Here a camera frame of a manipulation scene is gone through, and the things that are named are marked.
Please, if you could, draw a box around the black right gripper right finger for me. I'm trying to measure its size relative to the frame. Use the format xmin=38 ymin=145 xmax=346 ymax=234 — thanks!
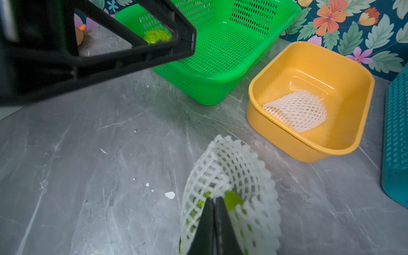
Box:
xmin=215 ymin=197 xmax=243 ymax=255

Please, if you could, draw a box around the green custard apple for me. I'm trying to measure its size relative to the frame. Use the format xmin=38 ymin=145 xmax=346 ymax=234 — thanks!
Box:
xmin=144 ymin=29 xmax=172 ymax=44
xmin=180 ymin=189 xmax=256 ymax=255

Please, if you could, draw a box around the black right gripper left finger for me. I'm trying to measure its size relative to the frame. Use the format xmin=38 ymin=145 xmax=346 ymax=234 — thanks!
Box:
xmin=187 ymin=198 xmax=215 ymax=255

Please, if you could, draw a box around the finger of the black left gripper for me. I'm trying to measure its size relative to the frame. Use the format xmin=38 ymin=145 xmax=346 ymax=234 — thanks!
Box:
xmin=1 ymin=1 xmax=197 ymax=106

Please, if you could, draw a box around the yellow plastic tub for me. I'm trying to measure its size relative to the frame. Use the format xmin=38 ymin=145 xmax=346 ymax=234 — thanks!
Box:
xmin=246 ymin=41 xmax=375 ymax=163

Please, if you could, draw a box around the teal plastic basket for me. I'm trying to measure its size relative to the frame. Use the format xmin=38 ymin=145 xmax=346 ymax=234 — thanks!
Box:
xmin=381 ymin=66 xmax=408 ymax=208

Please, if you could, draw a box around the green plastic basket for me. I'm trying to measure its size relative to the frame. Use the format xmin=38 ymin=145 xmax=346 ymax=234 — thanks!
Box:
xmin=114 ymin=0 xmax=302 ymax=106

